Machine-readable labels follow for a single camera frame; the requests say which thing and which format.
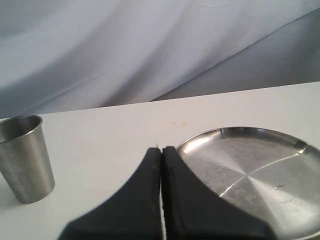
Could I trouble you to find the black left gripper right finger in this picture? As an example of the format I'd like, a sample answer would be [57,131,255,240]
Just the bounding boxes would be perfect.
[161,146,274,240]

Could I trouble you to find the round steel plate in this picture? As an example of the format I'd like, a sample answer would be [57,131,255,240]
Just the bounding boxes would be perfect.
[177,126,320,240]

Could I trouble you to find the white backdrop sheet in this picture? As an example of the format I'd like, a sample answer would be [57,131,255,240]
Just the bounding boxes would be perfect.
[0,0,320,118]

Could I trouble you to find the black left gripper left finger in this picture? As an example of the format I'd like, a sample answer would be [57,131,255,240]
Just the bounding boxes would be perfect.
[59,147,162,240]

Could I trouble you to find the steel cup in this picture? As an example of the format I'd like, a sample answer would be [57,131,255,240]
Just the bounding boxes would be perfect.
[0,115,55,204]

